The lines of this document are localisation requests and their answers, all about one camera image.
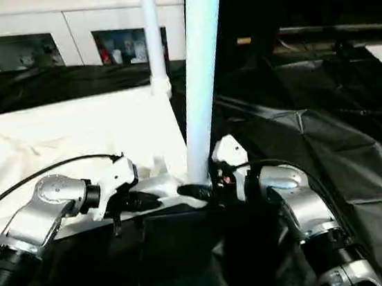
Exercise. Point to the white glass-door cabinet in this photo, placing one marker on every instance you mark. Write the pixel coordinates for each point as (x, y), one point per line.
(57, 20)

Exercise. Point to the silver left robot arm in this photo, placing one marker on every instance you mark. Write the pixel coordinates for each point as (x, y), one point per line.
(36, 217)

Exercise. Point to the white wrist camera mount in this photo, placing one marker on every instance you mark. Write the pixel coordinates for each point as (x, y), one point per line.
(115, 180)
(228, 152)

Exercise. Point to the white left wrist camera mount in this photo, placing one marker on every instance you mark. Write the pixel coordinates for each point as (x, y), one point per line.
(115, 180)

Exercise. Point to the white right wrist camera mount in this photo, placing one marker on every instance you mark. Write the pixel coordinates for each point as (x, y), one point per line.
(228, 152)

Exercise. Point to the white plastic table top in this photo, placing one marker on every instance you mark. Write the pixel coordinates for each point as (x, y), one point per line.
(71, 136)

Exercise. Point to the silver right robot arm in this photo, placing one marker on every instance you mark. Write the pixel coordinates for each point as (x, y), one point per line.
(306, 205)

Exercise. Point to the black work mat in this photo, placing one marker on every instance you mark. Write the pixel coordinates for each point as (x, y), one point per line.
(316, 141)

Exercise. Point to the white plastic table leg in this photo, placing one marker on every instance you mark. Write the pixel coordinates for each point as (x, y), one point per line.
(204, 78)
(153, 32)

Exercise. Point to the small yellow label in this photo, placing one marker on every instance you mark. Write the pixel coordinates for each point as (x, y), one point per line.
(244, 40)

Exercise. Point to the long black bar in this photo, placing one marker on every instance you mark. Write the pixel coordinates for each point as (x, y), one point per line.
(337, 28)

